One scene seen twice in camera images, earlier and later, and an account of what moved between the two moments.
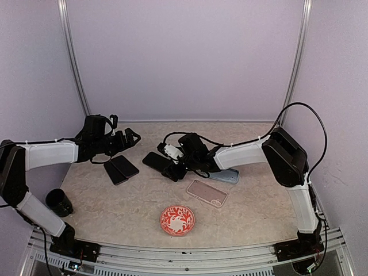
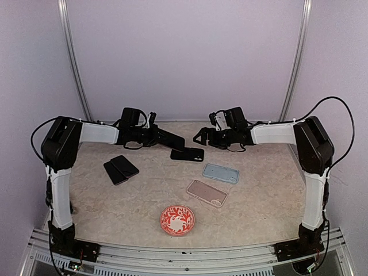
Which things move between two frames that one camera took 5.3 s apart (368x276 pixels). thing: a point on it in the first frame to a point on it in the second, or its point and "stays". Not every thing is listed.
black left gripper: [123, 144] to [155, 138]
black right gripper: [173, 173] to [212, 141]
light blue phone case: [230, 175] stays
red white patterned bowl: [177, 220] stays
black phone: [125, 167] stays
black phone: [116, 176] stays
